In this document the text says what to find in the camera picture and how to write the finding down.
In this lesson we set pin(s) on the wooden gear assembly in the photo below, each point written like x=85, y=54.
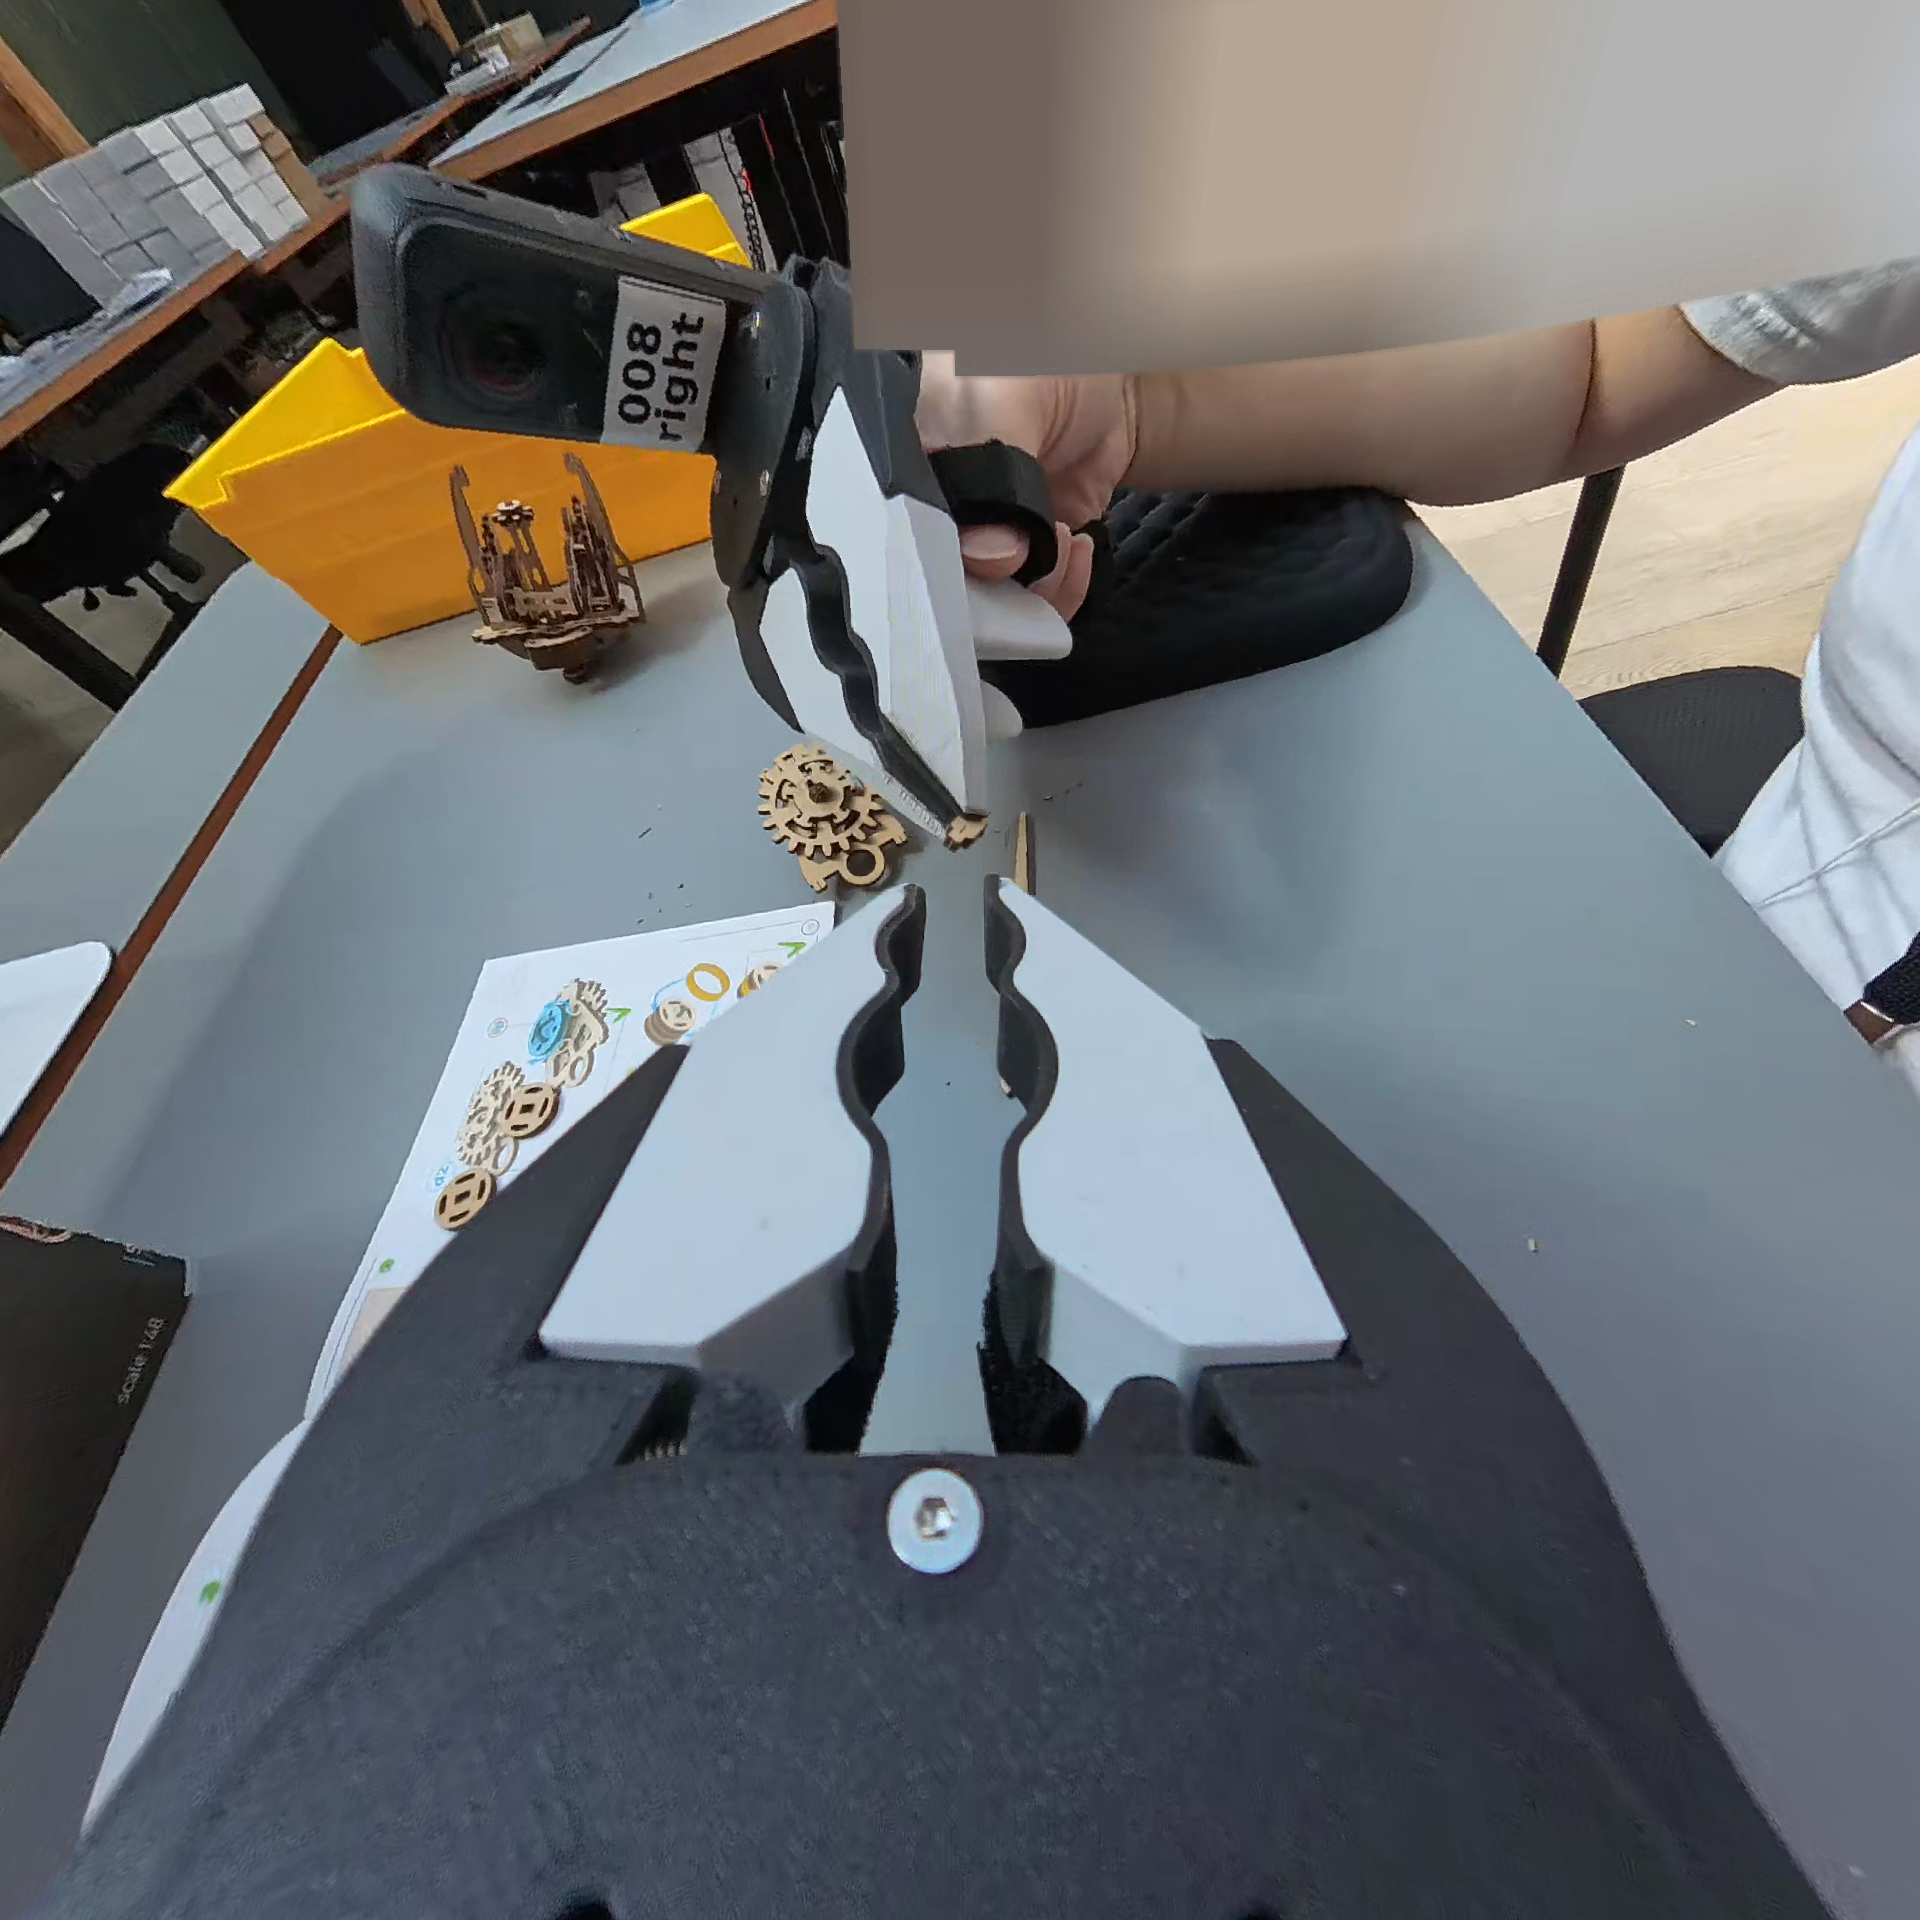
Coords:
x=801, y=820

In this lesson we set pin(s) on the thin wooden stick part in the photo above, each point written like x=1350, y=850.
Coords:
x=1024, y=851

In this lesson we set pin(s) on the stack of white boxes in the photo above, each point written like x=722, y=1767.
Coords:
x=149, y=195

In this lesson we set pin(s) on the partly built wooden model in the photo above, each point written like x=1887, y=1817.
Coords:
x=548, y=599

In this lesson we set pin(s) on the person's right forearm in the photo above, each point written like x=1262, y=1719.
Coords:
x=1350, y=435

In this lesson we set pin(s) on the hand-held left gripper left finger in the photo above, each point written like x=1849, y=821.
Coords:
x=718, y=1200

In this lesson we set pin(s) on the black office chair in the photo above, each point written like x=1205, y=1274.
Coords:
x=1695, y=734

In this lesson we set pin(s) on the person's right hand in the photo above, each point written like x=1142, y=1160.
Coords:
x=1064, y=435

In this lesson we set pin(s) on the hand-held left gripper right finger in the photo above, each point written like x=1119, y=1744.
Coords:
x=1185, y=1200

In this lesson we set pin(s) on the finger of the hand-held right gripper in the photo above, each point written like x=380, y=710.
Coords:
x=913, y=632
x=801, y=644

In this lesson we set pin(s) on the black quilted cushion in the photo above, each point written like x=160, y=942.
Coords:
x=1232, y=599

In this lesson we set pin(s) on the round slotted wooden disc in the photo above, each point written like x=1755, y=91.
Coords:
x=513, y=1112
x=443, y=1205

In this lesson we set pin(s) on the small wooden part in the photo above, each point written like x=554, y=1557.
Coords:
x=966, y=833

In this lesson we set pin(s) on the printed instruction booklet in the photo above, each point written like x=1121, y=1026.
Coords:
x=407, y=1274

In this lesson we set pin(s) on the black model kit box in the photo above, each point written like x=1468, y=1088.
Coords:
x=77, y=1425

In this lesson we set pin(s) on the yellow plastic bin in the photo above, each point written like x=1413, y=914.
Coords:
x=334, y=526

